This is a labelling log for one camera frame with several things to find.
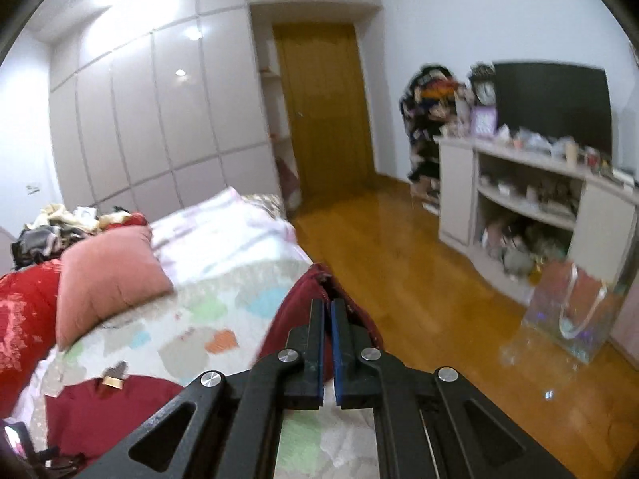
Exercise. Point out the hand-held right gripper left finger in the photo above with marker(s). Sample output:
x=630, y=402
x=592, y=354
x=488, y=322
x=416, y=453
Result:
x=315, y=359

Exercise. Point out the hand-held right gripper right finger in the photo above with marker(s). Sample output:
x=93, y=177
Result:
x=339, y=354

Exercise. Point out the dark red garment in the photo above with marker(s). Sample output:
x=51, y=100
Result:
x=294, y=309

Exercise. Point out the pile of mixed clothes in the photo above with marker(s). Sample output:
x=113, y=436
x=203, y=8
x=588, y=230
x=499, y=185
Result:
x=55, y=232

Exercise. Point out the rack with dark clothes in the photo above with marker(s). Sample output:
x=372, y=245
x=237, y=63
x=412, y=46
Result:
x=429, y=119

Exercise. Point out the bed with patchwork quilt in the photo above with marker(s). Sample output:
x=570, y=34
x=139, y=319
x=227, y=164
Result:
x=219, y=304

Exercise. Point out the red patterned pillow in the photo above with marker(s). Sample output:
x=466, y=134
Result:
x=25, y=324

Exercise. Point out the white pink striped blanket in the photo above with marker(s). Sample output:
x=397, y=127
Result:
x=224, y=229

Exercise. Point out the light purple headboard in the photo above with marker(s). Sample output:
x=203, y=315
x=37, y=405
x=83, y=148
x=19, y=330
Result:
x=5, y=254

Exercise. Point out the pink pillow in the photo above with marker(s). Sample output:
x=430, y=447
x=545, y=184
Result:
x=110, y=279

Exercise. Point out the white television cabinet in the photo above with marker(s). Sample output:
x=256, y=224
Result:
x=457, y=194

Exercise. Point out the iridescent gift bag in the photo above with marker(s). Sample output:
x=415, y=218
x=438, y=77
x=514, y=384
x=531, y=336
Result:
x=569, y=309

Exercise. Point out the wooden door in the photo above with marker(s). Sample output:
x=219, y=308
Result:
x=324, y=110

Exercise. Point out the purple box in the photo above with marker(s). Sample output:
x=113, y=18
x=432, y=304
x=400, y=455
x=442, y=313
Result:
x=483, y=120

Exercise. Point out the row of small bottles and boxes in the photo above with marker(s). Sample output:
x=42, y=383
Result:
x=544, y=144

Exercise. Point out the glossy white wardrobe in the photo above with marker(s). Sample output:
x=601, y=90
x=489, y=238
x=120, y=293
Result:
x=150, y=110

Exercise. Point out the black flat television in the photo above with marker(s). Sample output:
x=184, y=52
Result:
x=554, y=100

